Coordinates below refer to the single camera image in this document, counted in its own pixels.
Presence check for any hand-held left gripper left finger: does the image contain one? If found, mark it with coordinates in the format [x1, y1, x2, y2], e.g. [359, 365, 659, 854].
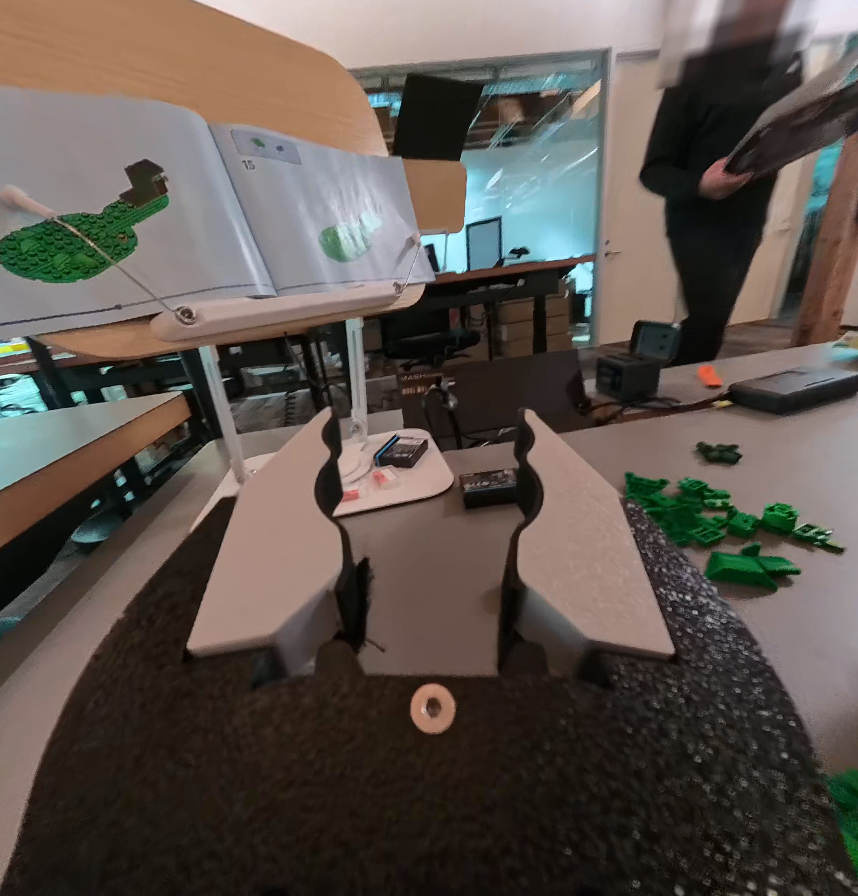
[186, 406, 372, 681]

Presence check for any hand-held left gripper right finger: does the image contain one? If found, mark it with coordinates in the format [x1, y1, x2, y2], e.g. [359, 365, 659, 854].
[497, 408, 677, 679]

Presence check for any green baseplate assembly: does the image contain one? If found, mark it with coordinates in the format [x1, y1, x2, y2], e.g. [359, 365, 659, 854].
[824, 769, 858, 896]

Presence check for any grey desk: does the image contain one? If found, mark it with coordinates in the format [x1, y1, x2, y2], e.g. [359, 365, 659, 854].
[0, 342, 858, 896]

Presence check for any pile of green bricks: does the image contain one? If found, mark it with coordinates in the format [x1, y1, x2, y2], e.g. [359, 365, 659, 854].
[623, 472, 846, 555]

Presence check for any black battery blue edge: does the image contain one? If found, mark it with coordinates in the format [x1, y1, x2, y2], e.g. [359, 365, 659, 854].
[460, 468, 521, 509]
[374, 434, 430, 469]

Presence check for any green sloped brick assembly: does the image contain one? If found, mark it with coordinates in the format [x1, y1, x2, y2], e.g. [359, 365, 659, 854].
[704, 542, 802, 593]

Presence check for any black charging case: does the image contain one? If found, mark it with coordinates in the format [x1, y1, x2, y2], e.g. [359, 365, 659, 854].
[595, 320, 684, 404]

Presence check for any stack of cardboard boxes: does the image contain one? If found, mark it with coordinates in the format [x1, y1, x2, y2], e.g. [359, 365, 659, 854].
[495, 297, 570, 354]

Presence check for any wood-edged grey table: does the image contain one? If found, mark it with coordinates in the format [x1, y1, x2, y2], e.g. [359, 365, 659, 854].
[0, 392, 195, 561]

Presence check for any black office chair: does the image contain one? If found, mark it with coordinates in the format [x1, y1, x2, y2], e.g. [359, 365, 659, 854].
[383, 328, 482, 366]

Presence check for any black flat device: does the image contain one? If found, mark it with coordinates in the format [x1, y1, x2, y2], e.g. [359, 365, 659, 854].
[728, 365, 858, 416]

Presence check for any computer monitor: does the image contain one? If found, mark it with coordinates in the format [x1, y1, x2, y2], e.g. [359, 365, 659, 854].
[466, 217, 503, 270]

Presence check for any brick instruction booklet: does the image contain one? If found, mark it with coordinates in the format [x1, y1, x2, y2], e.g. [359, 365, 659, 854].
[0, 84, 437, 330]

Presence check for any black panel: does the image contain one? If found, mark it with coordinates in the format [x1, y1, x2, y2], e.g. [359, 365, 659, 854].
[392, 73, 484, 161]

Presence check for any dark printed box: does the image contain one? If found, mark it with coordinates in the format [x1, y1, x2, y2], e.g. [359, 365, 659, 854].
[724, 42, 858, 176]

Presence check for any wooden book stand white base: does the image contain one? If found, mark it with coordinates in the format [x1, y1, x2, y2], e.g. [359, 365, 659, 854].
[0, 0, 468, 522]

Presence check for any black cable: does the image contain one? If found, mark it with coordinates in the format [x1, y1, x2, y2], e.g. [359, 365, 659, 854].
[583, 394, 734, 424]

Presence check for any wooden post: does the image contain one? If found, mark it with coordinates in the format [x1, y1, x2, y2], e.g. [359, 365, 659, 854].
[793, 133, 858, 347]

